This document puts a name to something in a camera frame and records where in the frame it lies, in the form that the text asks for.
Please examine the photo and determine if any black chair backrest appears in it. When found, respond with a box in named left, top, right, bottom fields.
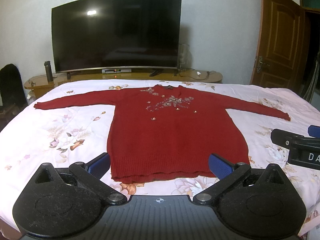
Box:
left=0, top=63, right=28, bottom=111

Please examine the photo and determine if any wooden tv cabinet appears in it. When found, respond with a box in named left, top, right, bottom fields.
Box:
left=24, top=69, right=223, bottom=98

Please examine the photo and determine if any black cable on cabinet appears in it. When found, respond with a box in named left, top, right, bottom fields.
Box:
left=172, top=67, right=217, bottom=80

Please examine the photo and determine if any brown wooden door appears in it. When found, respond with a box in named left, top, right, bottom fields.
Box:
left=250, top=0, right=305, bottom=92

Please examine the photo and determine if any large black television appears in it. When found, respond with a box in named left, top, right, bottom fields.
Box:
left=52, top=0, right=182, bottom=72

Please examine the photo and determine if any black thermos bottle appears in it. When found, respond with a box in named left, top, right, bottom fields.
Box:
left=44, top=61, right=53, bottom=83

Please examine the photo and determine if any red knit sweater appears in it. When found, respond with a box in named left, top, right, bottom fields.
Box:
left=35, top=85, right=290, bottom=184

